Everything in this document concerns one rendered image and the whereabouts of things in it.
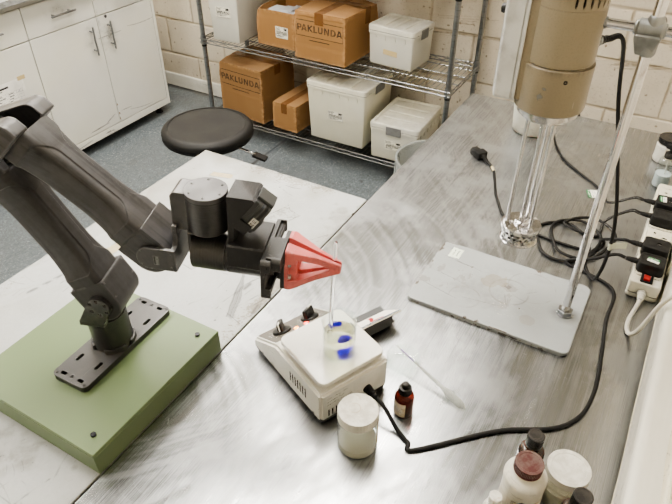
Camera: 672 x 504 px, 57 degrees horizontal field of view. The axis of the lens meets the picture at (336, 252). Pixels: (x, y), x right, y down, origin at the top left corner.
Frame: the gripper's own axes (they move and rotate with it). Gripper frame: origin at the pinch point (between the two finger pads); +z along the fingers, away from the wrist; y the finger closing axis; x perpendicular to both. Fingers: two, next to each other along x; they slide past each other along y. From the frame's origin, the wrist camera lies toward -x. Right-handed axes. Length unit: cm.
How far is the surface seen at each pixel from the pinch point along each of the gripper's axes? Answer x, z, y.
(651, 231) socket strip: 18, 59, 47
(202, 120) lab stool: 55, -70, 140
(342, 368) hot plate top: 16.5, 2.6, -3.3
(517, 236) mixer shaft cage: 7.2, 27.9, 23.4
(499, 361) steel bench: 23.9, 27.9, 10.1
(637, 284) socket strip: 19, 53, 30
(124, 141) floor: 125, -154, 232
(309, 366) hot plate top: 16.8, -2.3, -3.7
